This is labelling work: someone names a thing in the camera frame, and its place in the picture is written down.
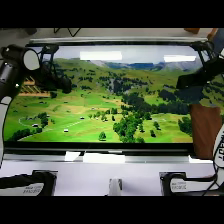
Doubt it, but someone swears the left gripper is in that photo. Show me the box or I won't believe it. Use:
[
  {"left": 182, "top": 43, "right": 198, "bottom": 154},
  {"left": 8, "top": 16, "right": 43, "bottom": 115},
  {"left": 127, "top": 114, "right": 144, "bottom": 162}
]
[{"left": 42, "top": 68, "right": 73, "bottom": 95}]

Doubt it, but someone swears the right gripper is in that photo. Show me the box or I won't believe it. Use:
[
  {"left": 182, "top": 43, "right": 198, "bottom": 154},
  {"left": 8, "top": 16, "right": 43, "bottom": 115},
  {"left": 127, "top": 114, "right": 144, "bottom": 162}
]
[{"left": 175, "top": 67, "right": 210, "bottom": 90}]

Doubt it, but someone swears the brown garment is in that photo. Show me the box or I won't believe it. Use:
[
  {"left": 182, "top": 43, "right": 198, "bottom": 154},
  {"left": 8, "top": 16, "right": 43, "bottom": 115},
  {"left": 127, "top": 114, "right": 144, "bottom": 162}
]
[{"left": 189, "top": 102, "right": 224, "bottom": 160}]

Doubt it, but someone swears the silver frame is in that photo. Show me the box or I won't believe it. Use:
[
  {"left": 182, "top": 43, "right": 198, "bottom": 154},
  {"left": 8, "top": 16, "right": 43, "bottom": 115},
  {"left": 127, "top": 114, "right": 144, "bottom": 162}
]
[{"left": 0, "top": 35, "right": 224, "bottom": 197}]

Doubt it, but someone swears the black cable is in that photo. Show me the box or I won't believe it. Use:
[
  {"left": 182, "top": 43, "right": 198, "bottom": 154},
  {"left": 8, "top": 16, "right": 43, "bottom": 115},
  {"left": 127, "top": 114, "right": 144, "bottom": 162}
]
[{"left": 201, "top": 165, "right": 224, "bottom": 197}]

